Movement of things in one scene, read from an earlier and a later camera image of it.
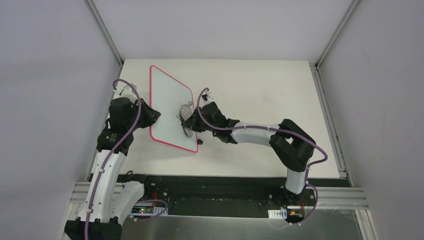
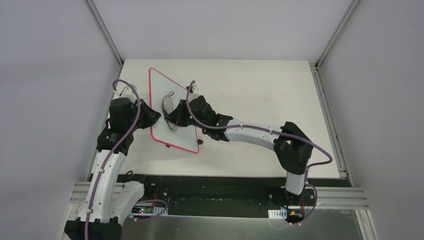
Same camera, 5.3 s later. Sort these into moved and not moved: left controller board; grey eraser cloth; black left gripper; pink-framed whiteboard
Moved: grey eraser cloth
Not moved: black left gripper; pink-framed whiteboard; left controller board
